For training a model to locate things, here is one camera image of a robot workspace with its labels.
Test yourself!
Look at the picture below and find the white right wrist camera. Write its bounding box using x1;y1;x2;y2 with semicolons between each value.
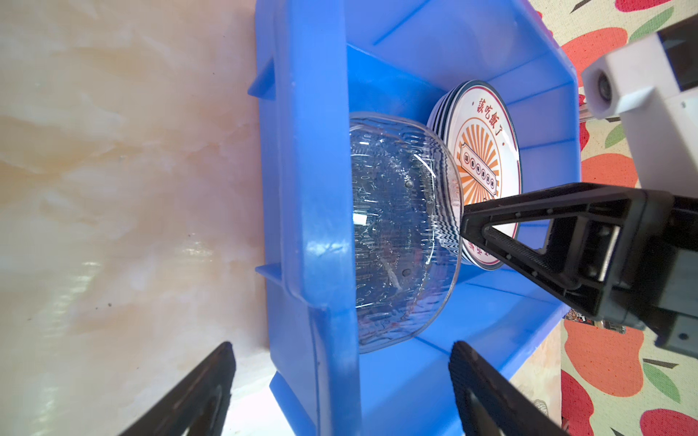
582;16;697;197

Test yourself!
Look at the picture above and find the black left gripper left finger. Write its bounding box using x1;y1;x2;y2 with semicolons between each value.
122;342;236;435

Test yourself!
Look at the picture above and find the clear glass plate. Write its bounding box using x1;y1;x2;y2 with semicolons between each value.
349;112;463;354

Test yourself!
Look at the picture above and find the blue plastic bin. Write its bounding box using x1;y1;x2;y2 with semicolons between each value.
249;1;581;435

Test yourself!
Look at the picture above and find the orange sunburst plate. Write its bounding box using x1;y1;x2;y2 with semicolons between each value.
449;80;524;271

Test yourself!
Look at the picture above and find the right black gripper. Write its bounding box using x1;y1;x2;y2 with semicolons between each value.
461;183;697;358

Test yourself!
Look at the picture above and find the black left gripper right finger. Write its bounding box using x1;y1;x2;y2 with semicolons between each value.
448;341;566;435

